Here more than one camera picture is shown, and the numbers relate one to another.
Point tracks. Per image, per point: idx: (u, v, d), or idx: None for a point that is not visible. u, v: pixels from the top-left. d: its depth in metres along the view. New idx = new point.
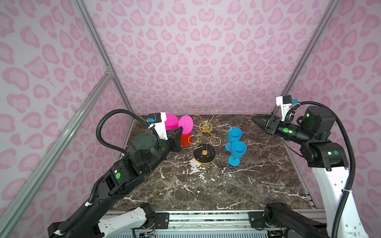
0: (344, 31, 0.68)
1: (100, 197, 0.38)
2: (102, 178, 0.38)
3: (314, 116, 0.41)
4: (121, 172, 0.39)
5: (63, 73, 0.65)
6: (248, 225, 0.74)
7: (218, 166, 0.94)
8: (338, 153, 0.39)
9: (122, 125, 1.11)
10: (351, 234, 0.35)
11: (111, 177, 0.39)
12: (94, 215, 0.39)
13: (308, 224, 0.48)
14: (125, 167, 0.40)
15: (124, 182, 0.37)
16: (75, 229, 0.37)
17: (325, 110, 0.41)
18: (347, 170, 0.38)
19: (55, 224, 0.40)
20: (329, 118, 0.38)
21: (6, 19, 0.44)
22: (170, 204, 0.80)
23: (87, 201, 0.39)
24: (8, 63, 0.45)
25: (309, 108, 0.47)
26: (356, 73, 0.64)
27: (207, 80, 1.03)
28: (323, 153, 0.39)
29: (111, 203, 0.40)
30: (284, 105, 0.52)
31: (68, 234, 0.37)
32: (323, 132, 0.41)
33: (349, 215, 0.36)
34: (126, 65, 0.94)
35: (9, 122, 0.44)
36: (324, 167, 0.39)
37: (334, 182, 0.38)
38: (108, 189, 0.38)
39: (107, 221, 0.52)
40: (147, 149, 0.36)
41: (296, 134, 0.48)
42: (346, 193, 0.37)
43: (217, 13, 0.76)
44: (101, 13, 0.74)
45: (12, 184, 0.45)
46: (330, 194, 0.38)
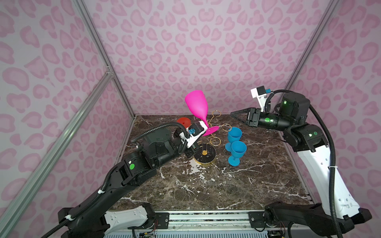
0: (344, 31, 0.68)
1: (113, 186, 0.38)
2: (116, 168, 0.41)
3: (292, 103, 0.43)
4: (135, 164, 0.39)
5: (63, 73, 0.65)
6: (248, 225, 0.74)
7: (218, 166, 0.94)
8: (317, 133, 0.42)
9: (122, 125, 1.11)
10: (345, 206, 0.37)
11: (125, 167, 0.40)
12: (104, 205, 0.39)
13: (304, 208, 0.49)
14: (138, 159, 0.41)
15: (137, 173, 0.38)
16: (85, 214, 0.38)
17: (299, 95, 0.43)
18: (328, 148, 0.41)
19: (65, 209, 0.41)
20: (304, 103, 0.40)
21: (5, 19, 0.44)
22: (170, 204, 0.80)
23: (100, 189, 0.39)
24: (9, 63, 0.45)
25: (285, 95, 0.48)
26: (356, 73, 0.64)
27: (207, 80, 1.03)
28: (305, 136, 0.41)
29: (122, 193, 0.40)
30: (260, 96, 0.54)
31: (80, 219, 0.38)
32: (301, 117, 0.43)
33: (339, 189, 0.38)
34: (126, 65, 0.94)
35: (9, 122, 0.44)
36: (308, 148, 0.40)
37: (320, 161, 0.40)
38: (122, 179, 0.38)
39: (113, 214, 0.52)
40: (162, 142, 0.36)
41: (277, 122, 0.49)
42: (332, 169, 0.39)
43: (217, 13, 0.76)
44: (101, 13, 0.74)
45: (12, 184, 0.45)
46: (319, 173, 0.40)
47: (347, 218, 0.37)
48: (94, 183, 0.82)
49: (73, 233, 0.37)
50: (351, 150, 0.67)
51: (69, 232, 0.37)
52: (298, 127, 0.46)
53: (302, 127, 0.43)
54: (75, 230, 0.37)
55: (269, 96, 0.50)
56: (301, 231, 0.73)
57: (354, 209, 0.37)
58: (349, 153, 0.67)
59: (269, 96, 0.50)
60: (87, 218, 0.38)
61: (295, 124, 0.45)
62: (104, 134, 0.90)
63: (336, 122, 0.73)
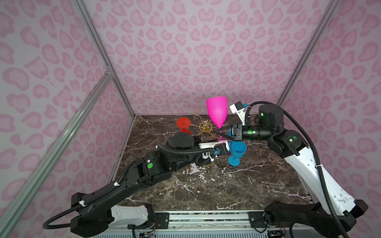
0: (344, 31, 0.68)
1: (128, 181, 0.39)
2: (134, 163, 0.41)
3: (268, 113, 0.46)
4: (154, 163, 0.40)
5: (63, 73, 0.65)
6: (248, 225, 0.74)
7: (218, 166, 0.94)
8: (297, 138, 0.45)
9: (122, 125, 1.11)
10: (342, 201, 0.38)
11: (142, 165, 0.41)
12: (116, 198, 0.40)
13: (307, 210, 0.50)
14: (157, 159, 0.42)
15: (153, 174, 0.38)
16: (96, 204, 0.39)
17: (273, 106, 0.47)
18: (309, 148, 0.44)
19: (78, 194, 0.42)
20: (279, 112, 0.44)
21: (5, 19, 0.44)
22: (170, 204, 0.80)
23: (117, 181, 0.40)
24: (8, 63, 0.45)
25: (260, 108, 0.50)
26: (356, 73, 0.64)
27: (207, 80, 1.03)
28: (286, 142, 0.44)
29: (136, 189, 0.40)
30: (239, 111, 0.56)
31: (91, 207, 0.39)
32: (280, 125, 0.47)
33: (331, 185, 0.40)
34: (126, 65, 0.94)
35: (9, 122, 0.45)
36: (293, 153, 0.43)
37: (306, 162, 0.42)
38: (138, 176, 0.39)
39: (118, 208, 0.53)
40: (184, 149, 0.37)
41: (259, 133, 0.52)
42: (319, 168, 0.42)
43: (217, 13, 0.76)
44: (101, 13, 0.74)
45: (12, 184, 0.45)
46: (308, 173, 0.42)
47: (347, 213, 0.37)
48: (94, 183, 0.82)
49: (83, 219, 0.38)
50: (351, 150, 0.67)
51: (80, 217, 0.38)
52: (279, 135, 0.47)
53: (282, 135, 0.47)
54: (85, 217, 0.38)
55: (247, 110, 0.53)
56: (302, 231, 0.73)
57: (351, 204, 0.38)
58: (348, 153, 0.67)
59: (247, 109, 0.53)
60: (97, 208, 0.39)
61: (276, 132, 0.48)
62: (104, 134, 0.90)
63: (336, 122, 0.73)
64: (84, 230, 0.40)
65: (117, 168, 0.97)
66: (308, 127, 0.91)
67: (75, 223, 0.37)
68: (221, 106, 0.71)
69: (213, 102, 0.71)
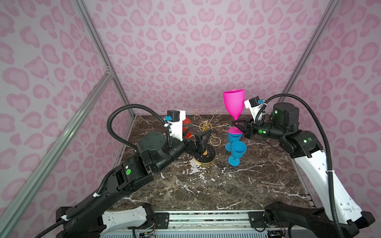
0: (344, 31, 0.68)
1: (108, 190, 0.38)
2: (113, 171, 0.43)
3: (282, 111, 0.45)
4: (131, 169, 0.39)
5: (63, 73, 0.64)
6: (248, 225, 0.74)
7: (218, 166, 0.94)
8: (312, 139, 0.43)
9: (122, 125, 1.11)
10: (348, 210, 0.37)
11: (122, 172, 0.39)
12: (100, 207, 0.39)
13: (308, 213, 0.49)
14: (134, 165, 0.40)
15: (132, 179, 0.37)
16: (80, 217, 0.38)
17: (288, 104, 0.46)
18: (323, 152, 0.42)
19: (62, 208, 0.41)
20: (293, 111, 0.42)
21: (5, 19, 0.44)
22: (170, 204, 0.80)
23: (96, 193, 0.39)
24: (8, 63, 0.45)
25: (275, 106, 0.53)
26: (356, 73, 0.64)
27: (207, 80, 1.03)
28: (300, 142, 0.42)
29: (116, 198, 0.39)
30: (253, 108, 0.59)
31: (74, 220, 0.38)
32: (293, 124, 0.45)
33: (340, 193, 0.39)
34: (126, 65, 0.94)
35: (9, 122, 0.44)
36: (304, 154, 0.41)
37: (317, 166, 0.41)
38: (117, 184, 0.38)
39: (111, 214, 0.52)
40: (155, 150, 0.34)
41: (270, 131, 0.51)
42: (330, 173, 0.40)
43: (217, 13, 0.76)
44: (101, 13, 0.74)
45: (12, 184, 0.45)
46: (318, 178, 0.41)
47: (350, 222, 0.36)
48: (94, 183, 0.82)
49: (68, 233, 0.38)
50: (351, 150, 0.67)
51: (64, 232, 0.37)
52: (292, 134, 0.47)
53: (296, 135, 0.45)
54: (70, 231, 0.38)
55: (263, 107, 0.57)
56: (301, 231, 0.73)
57: (357, 213, 0.37)
58: (348, 153, 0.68)
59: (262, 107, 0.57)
60: (81, 220, 0.38)
61: (289, 131, 0.46)
62: (104, 134, 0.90)
63: (336, 122, 0.73)
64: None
65: None
66: (308, 127, 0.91)
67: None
68: (239, 98, 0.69)
69: (231, 95, 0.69)
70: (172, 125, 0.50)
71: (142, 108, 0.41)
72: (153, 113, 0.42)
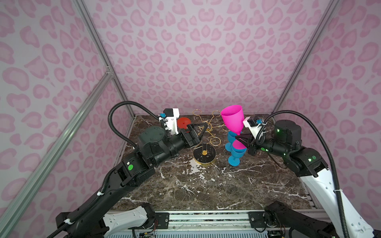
0: (344, 31, 0.68)
1: (112, 188, 0.39)
2: (114, 169, 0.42)
3: (285, 129, 0.45)
4: (134, 164, 0.40)
5: (63, 73, 0.64)
6: (248, 225, 0.74)
7: (218, 166, 0.94)
8: (316, 157, 0.43)
9: (122, 125, 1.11)
10: (359, 231, 0.37)
11: (123, 168, 0.40)
12: (105, 206, 0.39)
13: (318, 228, 0.48)
14: (136, 160, 0.41)
15: (135, 174, 0.38)
16: (84, 218, 0.38)
17: (288, 121, 0.47)
18: (328, 171, 0.42)
19: (63, 214, 0.40)
20: (295, 129, 0.43)
21: (6, 19, 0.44)
22: (170, 204, 0.80)
23: (99, 191, 0.39)
24: (9, 63, 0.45)
25: (276, 123, 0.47)
26: (356, 73, 0.64)
27: (207, 80, 1.03)
28: (305, 161, 0.42)
29: (121, 194, 0.40)
30: (252, 127, 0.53)
31: (78, 223, 0.38)
32: (296, 142, 0.45)
33: (350, 213, 0.38)
34: (126, 65, 0.94)
35: (9, 122, 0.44)
36: (311, 174, 0.41)
37: (325, 185, 0.40)
38: (121, 180, 0.39)
39: (111, 216, 0.52)
40: (156, 143, 0.36)
41: (272, 147, 0.52)
42: (338, 193, 0.40)
43: (217, 13, 0.76)
44: (101, 14, 0.75)
45: (12, 184, 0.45)
46: (326, 197, 0.40)
47: None
48: (94, 183, 0.82)
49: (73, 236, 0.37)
50: (351, 150, 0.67)
51: (69, 235, 0.37)
52: (297, 152, 0.46)
53: (300, 152, 0.45)
54: (75, 234, 0.37)
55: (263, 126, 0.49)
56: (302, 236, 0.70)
57: (369, 234, 0.37)
58: (348, 153, 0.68)
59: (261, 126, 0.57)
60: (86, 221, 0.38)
61: (293, 150, 0.46)
62: (104, 134, 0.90)
63: (336, 122, 0.73)
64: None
65: None
66: (308, 127, 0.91)
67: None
68: (238, 119, 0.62)
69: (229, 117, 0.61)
70: (167, 120, 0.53)
71: (133, 103, 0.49)
72: (146, 110, 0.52)
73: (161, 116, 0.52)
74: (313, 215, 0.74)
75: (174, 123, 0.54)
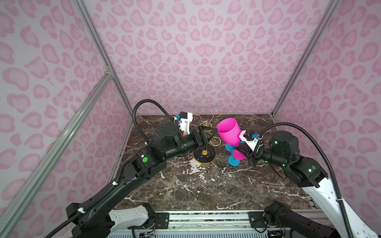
0: (344, 31, 0.68)
1: (126, 178, 0.41)
2: (128, 161, 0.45)
3: (283, 141, 0.45)
4: (148, 157, 0.43)
5: (63, 73, 0.65)
6: (248, 225, 0.74)
7: (218, 166, 0.94)
8: (315, 168, 0.43)
9: (122, 125, 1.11)
10: None
11: (137, 161, 0.43)
12: (119, 196, 0.41)
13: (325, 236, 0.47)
14: (149, 153, 0.44)
15: (149, 166, 0.41)
16: (97, 207, 0.39)
17: (285, 132, 0.47)
18: (329, 180, 0.42)
19: (74, 204, 0.41)
20: (293, 140, 0.44)
21: (6, 19, 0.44)
22: (170, 204, 0.80)
23: (115, 181, 0.41)
24: (8, 63, 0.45)
25: (273, 135, 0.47)
26: (356, 73, 0.64)
27: (207, 80, 1.03)
28: (305, 172, 0.42)
29: (134, 185, 0.42)
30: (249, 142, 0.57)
31: (92, 212, 0.38)
32: (295, 152, 0.46)
33: (354, 221, 0.38)
34: (126, 65, 0.94)
35: (9, 122, 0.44)
36: (313, 185, 0.41)
37: (327, 195, 0.41)
38: (136, 171, 0.41)
39: (116, 212, 0.52)
40: (172, 137, 0.40)
41: (271, 157, 0.53)
42: (341, 202, 0.40)
43: (217, 13, 0.76)
44: (101, 13, 0.74)
45: (12, 184, 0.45)
46: (329, 207, 0.41)
47: None
48: (94, 183, 0.82)
49: (85, 226, 0.38)
50: (351, 150, 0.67)
51: (82, 224, 0.37)
52: (295, 163, 0.46)
53: (299, 163, 0.45)
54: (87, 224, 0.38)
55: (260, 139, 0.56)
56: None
57: None
58: (348, 153, 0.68)
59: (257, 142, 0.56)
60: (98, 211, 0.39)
61: (291, 161, 0.47)
62: (104, 134, 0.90)
63: (336, 123, 0.73)
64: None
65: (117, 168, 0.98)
66: (308, 127, 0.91)
67: (78, 232, 0.36)
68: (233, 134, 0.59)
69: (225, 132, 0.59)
70: (181, 122, 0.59)
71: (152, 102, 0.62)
72: (163, 111, 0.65)
73: (176, 117, 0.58)
74: (312, 215, 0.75)
75: (187, 126, 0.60)
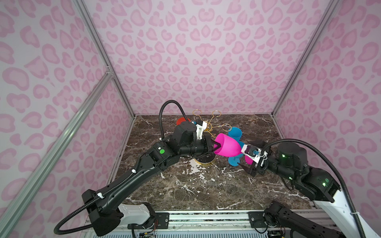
0: (344, 31, 0.68)
1: (144, 168, 0.43)
2: (145, 152, 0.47)
3: (290, 154, 0.43)
4: (164, 149, 0.46)
5: (63, 73, 0.65)
6: (248, 225, 0.74)
7: (218, 166, 0.94)
8: (329, 181, 0.41)
9: (123, 125, 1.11)
10: None
11: (154, 152, 0.46)
12: (136, 184, 0.43)
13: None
14: (165, 147, 0.48)
15: (166, 157, 0.44)
16: (115, 194, 0.40)
17: (292, 145, 0.45)
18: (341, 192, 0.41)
19: (91, 191, 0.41)
20: (300, 152, 0.42)
21: (6, 19, 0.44)
22: (170, 204, 0.80)
23: (134, 168, 0.44)
24: (8, 63, 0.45)
25: (279, 148, 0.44)
26: (356, 73, 0.64)
27: (207, 80, 1.03)
28: (320, 186, 0.40)
29: (150, 175, 0.45)
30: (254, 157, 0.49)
31: (110, 198, 0.40)
32: (305, 166, 0.43)
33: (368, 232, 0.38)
34: (126, 65, 0.94)
35: (9, 122, 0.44)
36: (328, 200, 0.39)
37: (343, 209, 0.39)
38: (153, 161, 0.44)
39: (125, 207, 0.53)
40: (192, 132, 0.46)
41: (278, 168, 0.50)
42: (355, 215, 0.39)
43: (217, 13, 0.76)
44: (101, 13, 0.74)
45: (12, 184, 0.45)
46: (344, 221, 0.39)
47: None
48: (94, 183, 0.82)
49: (102, 210, 0.39)
50: (351, 150, 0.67)
51: (99, 209, 0.38)
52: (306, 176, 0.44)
53: (310, 176, 0.43)
54: (104, 209, 0.39)
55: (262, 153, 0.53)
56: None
57: None
58: (348, 153, 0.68)
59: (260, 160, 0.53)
60: (116, 198, 0.40)
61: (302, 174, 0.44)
62: (104, 134, 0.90)
63: (336, 122, 0.73)
64: (101, 226, 0.40)
65: (117, 168, 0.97)
66: (308, 127, 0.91)
67: (95, 216, 0.37)
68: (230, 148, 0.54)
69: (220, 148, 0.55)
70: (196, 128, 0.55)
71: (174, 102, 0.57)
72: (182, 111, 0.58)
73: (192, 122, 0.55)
74: (313, 215, 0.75)
75: (201, 132, 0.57)
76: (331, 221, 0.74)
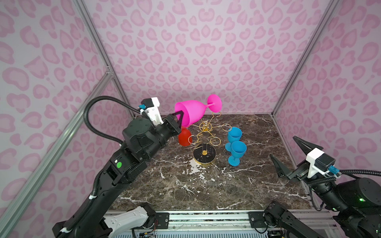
0: (344, 31, 0.68)
1: (104, 189, 0.37)
2: (102, 170, 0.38)
3: (378, 207, 0.31)
4: (123, 161, 0.38)
5: (63, 73, 0.65)
6: (248, 225, 0.74)
7: (218, 166, 0.94)
8: None
9: (122, 125, 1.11)
10: None
11: (112, 167, 0.38)
12: (102, 206, 0.38)
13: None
14: (125, 156, 0.39)
15: (126, 171, 0.37)
16: (82, 224, 0.36)
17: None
18: None
19: (59, 223, 0.39)
20: None
21: (5, 19, 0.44)
22: (170, 204, 0.80)
23: (92, 195, 0.38)
24: (8, 63, 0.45)
25: (361, 188, 0.33)
26: (356, 73, 0.64)
27: (207, 80, 1.03)
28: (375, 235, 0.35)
29: (113, 192, 0.38)
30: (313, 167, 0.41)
31: (76, 229, 0.36)
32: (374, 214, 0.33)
33: None
34: (126, 65, 0.94)
35: (9, 122, 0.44)
36: None
37: None
38: (112, 179, 0.37)
39: (113, 218, 0.52)
40: (144, 134, 0.35)
41: (329, 195, 0.39)
42: None
43: (217, 13, 0.76)
44: (101, 13, 0.74)
45: (12, 184, 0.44)
46: None
47: None
48: None
49: None
50: (351, 150, 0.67)
51: None
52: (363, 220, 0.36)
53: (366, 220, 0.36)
54: None
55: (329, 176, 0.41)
56: None
57: None
58: (348, 153, 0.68)
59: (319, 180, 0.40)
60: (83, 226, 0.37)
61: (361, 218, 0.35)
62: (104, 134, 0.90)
63: (336, 122, 0.73)
64: None
65: None
66: (308, 127, 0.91)
67: None
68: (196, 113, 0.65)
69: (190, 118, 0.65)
70: (149, 111, 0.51)
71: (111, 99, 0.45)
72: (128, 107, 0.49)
73: (141, 108, 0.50)
74: (313, 216, 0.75)
75: (156, 113, 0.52)
76: (331, 221, 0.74)
